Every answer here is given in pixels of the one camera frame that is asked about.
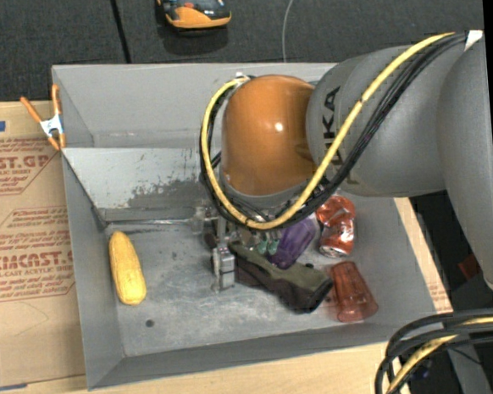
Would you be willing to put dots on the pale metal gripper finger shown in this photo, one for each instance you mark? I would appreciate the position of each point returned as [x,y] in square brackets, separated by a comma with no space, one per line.
[215,271]
[227,266]

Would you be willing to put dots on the grey metal bin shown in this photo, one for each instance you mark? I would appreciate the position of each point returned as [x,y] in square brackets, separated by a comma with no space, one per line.
[187,307]

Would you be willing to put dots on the purple toy eggplant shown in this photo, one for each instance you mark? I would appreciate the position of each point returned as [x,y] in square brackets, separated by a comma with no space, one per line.
[294,243]

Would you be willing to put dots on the yellow corn cob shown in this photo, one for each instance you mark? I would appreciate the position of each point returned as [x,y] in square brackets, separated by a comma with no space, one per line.
[127,269]

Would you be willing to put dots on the crushed red drink can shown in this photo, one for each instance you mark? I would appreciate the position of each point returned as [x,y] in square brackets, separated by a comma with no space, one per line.
[339,235]

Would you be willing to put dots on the clear red plastic cup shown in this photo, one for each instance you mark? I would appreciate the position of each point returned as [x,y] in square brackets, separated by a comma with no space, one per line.
[354,294]

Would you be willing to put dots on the brown cardboard board red print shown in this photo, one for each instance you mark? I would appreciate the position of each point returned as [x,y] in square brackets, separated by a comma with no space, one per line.
[35,319]

